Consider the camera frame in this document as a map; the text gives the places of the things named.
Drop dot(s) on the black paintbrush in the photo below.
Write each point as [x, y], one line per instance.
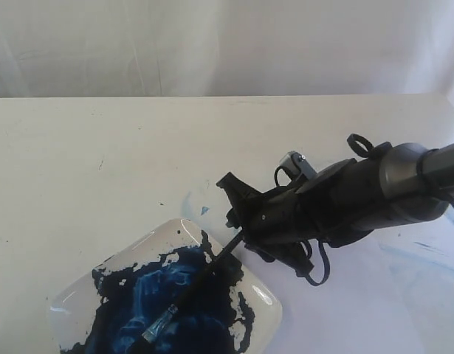
[146, 341]

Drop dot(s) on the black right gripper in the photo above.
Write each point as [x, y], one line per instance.
[332, 207]

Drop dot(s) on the white paper sheet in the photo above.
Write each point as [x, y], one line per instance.
[392, 292]

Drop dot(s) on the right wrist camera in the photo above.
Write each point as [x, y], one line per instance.
[295, 165]

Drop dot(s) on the white square paint dish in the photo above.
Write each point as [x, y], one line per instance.
[110, 306]

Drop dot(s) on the white backdrop curtain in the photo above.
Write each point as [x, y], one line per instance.
[188, 48]

